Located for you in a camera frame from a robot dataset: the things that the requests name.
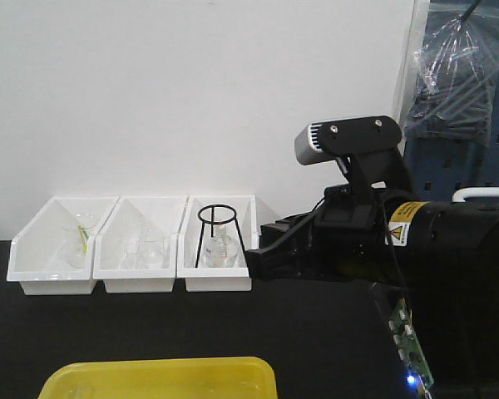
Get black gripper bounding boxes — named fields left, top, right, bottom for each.
left=244, top=186, right=395, bottom=285

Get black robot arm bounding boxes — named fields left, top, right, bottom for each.
left=245, top=185, right=499, bottom=295

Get yellow plastic tray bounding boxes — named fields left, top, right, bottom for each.
left=38, top=357, right=279, bottom=398

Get clear glass flask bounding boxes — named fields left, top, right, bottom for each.
left=203, top=225, right=239, bottom=268

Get white storage bin right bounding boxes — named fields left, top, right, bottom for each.
left=176, top=195, right=258, bottom=293

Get white storage bin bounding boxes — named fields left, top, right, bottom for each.
left=93, top=195, right=188, bottom=294
left=7, top=196, right=119, bottom=295
left=176, top=195, right=258, bottom=293

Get clear glass beakers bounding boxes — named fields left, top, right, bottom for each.
left=121, top=228, right=166, bottom=269

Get white storage bin middle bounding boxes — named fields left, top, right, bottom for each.
left=93, top=195, right=188, bottom=294

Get green circuit board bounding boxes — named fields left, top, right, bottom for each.
left=388, top=298, right=434, bottom=398

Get blue pegboard panel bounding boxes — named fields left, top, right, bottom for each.
left=403, top=0, right=499, bottom=204

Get white storage bin left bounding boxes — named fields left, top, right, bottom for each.
left=7, top=196, right=119, bottom=295

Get clear plastic bag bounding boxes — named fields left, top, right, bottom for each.
left=404, top=1, right=499, bottom=145

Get black wire tripod stand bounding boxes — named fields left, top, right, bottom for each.
left=195, top=204, right=245, bottom=268

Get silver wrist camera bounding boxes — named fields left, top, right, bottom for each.
left=294, top=121, right=338, bottom=165

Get black cable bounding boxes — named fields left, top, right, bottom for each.
left=373, top=195, right=415, bottom=333

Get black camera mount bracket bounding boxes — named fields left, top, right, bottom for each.
left=317, top=116, right=413, bottom=194

